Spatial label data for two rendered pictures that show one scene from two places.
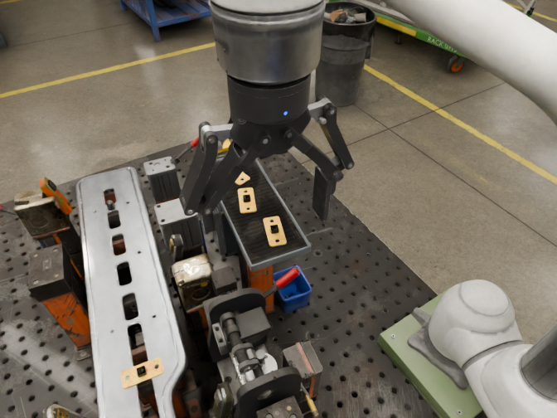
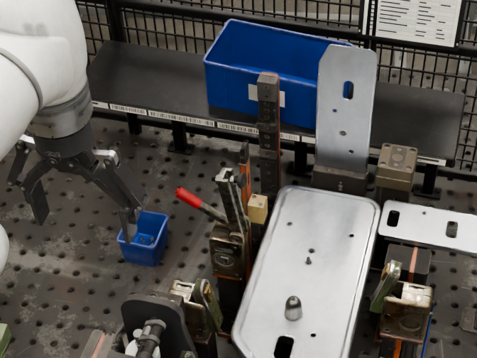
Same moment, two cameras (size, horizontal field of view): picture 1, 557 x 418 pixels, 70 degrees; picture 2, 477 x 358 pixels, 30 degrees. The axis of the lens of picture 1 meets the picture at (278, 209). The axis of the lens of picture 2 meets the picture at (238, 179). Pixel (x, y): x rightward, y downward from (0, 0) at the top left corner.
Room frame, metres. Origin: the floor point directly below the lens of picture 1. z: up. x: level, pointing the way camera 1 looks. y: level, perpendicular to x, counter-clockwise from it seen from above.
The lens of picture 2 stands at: (0.81, 0.72, 2.42)
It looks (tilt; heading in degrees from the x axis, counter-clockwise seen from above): 47 degrees down; 222
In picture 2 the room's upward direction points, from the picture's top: 3 degrees counter-clockwise
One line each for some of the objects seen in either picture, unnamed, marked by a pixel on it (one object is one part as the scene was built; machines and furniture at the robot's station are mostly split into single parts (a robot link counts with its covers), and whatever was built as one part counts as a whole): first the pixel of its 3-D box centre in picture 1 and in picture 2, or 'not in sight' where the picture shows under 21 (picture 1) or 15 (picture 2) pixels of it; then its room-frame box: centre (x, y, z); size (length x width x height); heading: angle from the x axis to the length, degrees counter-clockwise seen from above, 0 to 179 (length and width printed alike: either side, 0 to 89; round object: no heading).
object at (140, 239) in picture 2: not in sight; (144, 239); (-0.07, -0.37, 0.74); 0.11 x 0.10 x 0.09; 23
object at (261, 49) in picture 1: (268, 34); (54, 101); (0.34, 0.01, 1.69); 0.09 x 0.09 x 0.06
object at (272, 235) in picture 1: (274, 229); not in sight; (0.59, 0.01, 1.17); 0.08 x 0.04 x 0.01; 12
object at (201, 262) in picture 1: (201, 310); not in sight; (0.55, 0.20, 0.89); 0.13 x 0.11 x 0.38; 113
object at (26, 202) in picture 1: (59, 239); not in sight; (0.80, 0.68, 0.88); 0.15 x 0.11 x 0.36; 113
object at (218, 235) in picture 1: (216, 226); (128, 219); (0.31, 0.07, 1.48); 0.03 x 0.01 x 0.07; 23
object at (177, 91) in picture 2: not in sight; (266, 99); (-0.41, -0.26, 1.02); 0.90 x 0.22 x 0.03; 113
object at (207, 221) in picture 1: (198, 214); (138, 209); (0.30, 0.09, 1.51); 0.03 x 0.01 x 0.05; 113
